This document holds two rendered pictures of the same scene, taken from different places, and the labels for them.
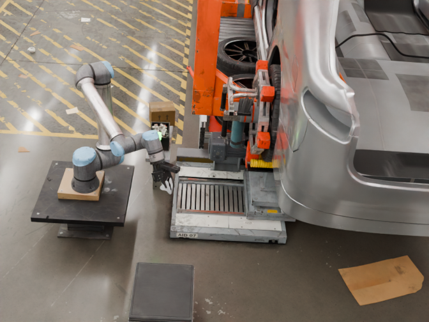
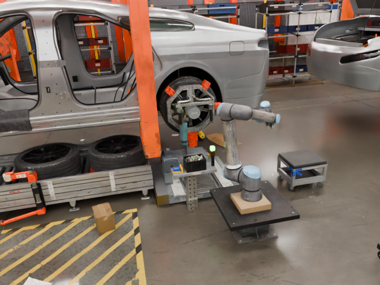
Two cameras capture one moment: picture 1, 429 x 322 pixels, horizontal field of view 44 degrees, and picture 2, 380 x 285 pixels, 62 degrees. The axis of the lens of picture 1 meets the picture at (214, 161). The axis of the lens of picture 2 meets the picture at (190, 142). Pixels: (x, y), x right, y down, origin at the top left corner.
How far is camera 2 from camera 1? 4.84 m
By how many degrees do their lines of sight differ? 82
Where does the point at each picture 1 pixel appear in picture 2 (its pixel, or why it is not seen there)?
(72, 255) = (286, 225)
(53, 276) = (310, 227)
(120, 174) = (224, 191)
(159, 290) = (303, 156)
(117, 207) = not seen: hidden behind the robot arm
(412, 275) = (215, 135)
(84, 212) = (272, 194)
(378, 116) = not seen: hidden behind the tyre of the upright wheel
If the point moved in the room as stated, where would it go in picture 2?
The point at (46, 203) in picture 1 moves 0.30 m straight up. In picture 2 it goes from (280, 212) to (283, 181)
